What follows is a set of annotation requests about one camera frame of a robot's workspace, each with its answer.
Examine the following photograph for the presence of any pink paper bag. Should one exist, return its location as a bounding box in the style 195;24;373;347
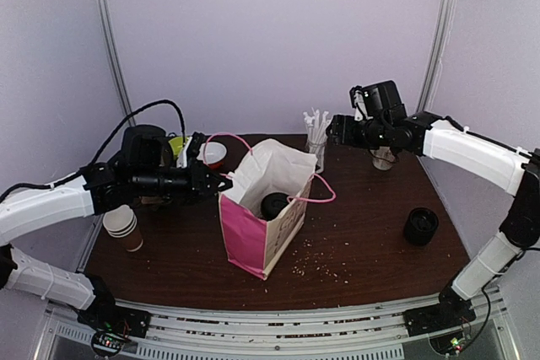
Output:
218;138;336;281

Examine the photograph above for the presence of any black cup lid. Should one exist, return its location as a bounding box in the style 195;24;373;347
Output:
261;192;289;221

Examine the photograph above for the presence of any stack of paper cups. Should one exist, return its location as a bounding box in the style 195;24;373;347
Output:
103;205;143;252

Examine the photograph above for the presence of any cardboard cup carrier stack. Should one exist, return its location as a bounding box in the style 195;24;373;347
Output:
138;196;173;211

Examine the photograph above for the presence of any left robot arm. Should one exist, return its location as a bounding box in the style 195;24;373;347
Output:
1;125;233;330

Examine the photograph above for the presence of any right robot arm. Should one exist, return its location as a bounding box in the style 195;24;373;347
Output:
327;80;539;328

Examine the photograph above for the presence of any white and orange bowl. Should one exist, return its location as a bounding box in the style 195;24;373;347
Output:
197;142;227;169

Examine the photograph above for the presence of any glass with wrapped straws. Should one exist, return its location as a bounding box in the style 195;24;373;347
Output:
303;109;332;174

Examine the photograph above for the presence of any green bowl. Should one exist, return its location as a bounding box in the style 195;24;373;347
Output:
168;136;186;161

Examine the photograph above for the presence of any white ceramic mug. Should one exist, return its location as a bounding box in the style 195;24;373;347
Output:
370;147;399;171

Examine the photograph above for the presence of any stack of black lids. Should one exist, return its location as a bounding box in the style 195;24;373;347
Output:
403;207;439;246

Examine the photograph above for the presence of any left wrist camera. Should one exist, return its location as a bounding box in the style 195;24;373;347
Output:
176;132;207;169

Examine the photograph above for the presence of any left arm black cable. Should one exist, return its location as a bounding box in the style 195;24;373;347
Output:
0;99;186;205

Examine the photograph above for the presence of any right aluminium frame post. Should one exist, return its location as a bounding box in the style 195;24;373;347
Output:
416;0;456;113

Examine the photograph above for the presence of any aluminium frame post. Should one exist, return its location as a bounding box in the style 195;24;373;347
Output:
416;0;456;113
96;0;133;116

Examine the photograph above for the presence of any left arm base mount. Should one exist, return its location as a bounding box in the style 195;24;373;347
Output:
75;301;151;338

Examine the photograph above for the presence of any front aluminium rail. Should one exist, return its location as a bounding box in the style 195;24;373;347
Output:
33;296;520;360

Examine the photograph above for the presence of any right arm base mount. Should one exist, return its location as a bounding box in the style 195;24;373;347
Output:
403;299;477;337

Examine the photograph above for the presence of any left aluminium frame post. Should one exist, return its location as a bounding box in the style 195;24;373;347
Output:
96;0;133;116

